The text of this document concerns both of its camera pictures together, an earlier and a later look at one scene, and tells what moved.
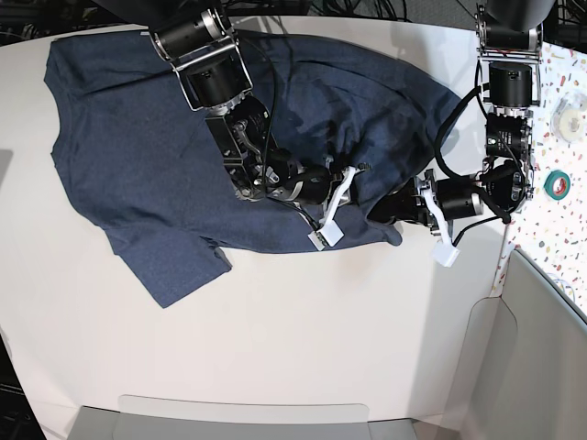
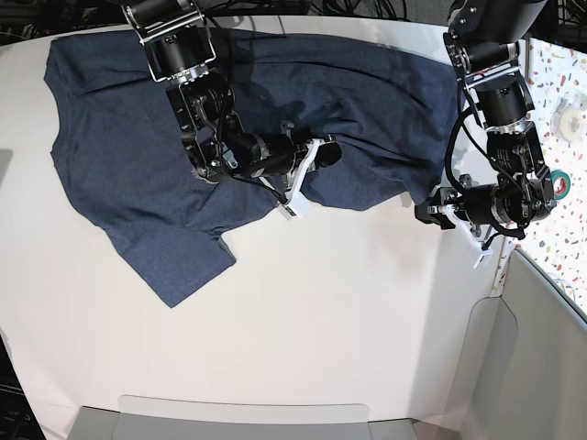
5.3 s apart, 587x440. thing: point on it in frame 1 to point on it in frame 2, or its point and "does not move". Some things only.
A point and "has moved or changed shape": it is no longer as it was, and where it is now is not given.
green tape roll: [564, 185] does not move
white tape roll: [569, 116] does not move
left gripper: [340, 192] to [316, 151]
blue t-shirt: [138, 160] has moved or changed shape
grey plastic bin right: [524, 372] does not move
